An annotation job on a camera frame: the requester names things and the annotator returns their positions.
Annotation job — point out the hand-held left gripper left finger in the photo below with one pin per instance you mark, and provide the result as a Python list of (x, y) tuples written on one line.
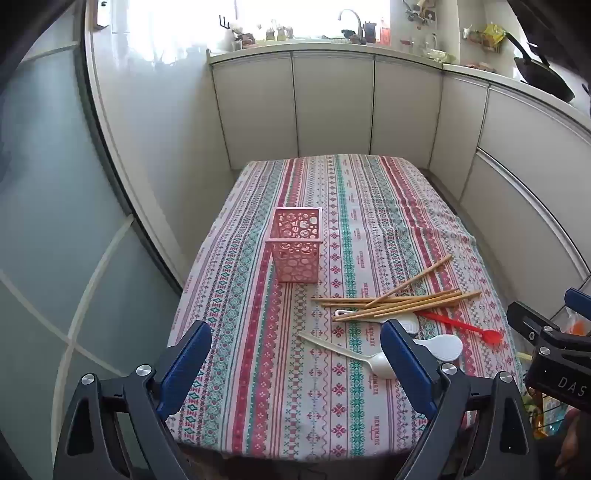
[(184, 364)]

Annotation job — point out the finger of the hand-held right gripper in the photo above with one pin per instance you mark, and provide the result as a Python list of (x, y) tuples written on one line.
[(579, 302), (526, 318)]

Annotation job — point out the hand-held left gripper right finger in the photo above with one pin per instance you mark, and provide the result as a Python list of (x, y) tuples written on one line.
[(406, 364)]

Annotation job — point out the white plastic soup spoon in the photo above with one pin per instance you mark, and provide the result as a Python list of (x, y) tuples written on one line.
[(369, 360)]

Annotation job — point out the white plastic rice paddle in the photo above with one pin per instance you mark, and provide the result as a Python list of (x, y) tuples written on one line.
[(408, 325), (443, 348)]

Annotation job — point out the bunch of wooden chopsticks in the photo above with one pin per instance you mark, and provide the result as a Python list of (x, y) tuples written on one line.
[(406, 300)]

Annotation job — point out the red plastic spoon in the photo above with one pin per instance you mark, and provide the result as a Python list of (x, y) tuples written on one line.
[(461, 326)]

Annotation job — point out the pink perforated plastic basket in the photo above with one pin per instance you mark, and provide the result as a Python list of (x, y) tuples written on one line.
[(295, 249)]

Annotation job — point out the orange snack packet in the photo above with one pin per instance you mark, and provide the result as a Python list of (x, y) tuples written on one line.
[(581, 325)]

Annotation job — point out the white cabinet drawer front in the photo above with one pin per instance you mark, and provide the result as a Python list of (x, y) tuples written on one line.
[(531, 147), (512, 235)]

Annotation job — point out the striped patterned tablecloth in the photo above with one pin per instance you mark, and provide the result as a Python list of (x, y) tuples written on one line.
[(286, 369)]

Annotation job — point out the frosted glass sliding door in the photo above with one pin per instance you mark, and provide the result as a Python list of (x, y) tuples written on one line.
[(55, 230)]

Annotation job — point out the white cabinet door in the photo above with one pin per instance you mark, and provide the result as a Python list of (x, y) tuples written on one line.
[(406, 110), (334, 104), (258, 110), (457, 134)]

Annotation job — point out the black wok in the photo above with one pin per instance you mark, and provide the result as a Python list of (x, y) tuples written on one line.
[(545, 74)]

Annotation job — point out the yellow food packet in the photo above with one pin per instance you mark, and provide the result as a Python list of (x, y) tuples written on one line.
[(494, 34)]

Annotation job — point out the orange bottle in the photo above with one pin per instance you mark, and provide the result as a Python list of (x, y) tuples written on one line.
[(384, 31)]

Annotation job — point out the dark jar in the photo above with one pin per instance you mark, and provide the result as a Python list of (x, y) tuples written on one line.
[(370, 32)]

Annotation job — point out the metal kitchen faucet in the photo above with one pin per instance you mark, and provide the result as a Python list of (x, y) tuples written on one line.
[(353, 23)]

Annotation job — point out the glass condiment bottle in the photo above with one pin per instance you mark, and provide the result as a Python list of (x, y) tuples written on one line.
[(270, 32), (281, 32)]

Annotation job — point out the black wall hook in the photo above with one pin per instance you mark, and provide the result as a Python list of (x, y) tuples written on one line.
[(225, 21)]

